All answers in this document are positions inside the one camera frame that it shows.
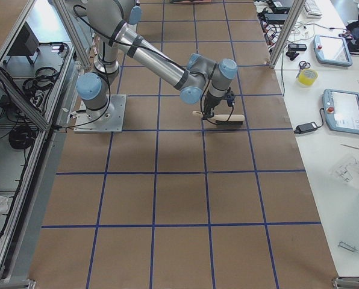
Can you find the aluminium frame post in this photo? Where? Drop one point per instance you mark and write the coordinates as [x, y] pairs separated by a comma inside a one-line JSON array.
[[292, 17]]

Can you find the black power adapter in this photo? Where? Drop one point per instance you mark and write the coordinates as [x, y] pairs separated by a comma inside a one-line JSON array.
[[306, 128]]

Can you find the beige hand brush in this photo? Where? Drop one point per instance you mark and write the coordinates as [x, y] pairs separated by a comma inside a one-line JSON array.
[[223, 119]]

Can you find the blue teach pendant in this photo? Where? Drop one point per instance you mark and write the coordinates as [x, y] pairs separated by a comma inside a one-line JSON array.
[[341, 110], [332, 51]]

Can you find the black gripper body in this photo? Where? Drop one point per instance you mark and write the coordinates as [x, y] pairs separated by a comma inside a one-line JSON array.
[[211, 102]]

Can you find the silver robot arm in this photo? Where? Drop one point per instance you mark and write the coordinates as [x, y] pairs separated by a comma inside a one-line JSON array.
[[202, 80]]

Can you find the lower blue teach pendant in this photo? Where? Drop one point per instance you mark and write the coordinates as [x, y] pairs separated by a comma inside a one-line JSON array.
[[341, 110]]

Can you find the upper blue teach pendant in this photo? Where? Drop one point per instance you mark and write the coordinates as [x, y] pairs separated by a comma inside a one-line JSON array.
[[332, 51]]

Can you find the black handled scissors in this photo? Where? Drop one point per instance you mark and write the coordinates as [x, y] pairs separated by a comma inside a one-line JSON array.
[[303, 65]]

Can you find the yellow tape roll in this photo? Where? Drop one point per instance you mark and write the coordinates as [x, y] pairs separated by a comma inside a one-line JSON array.
[[307, 76]]

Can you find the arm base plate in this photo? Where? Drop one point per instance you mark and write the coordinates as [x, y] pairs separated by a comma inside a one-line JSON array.
[[108, 119]]

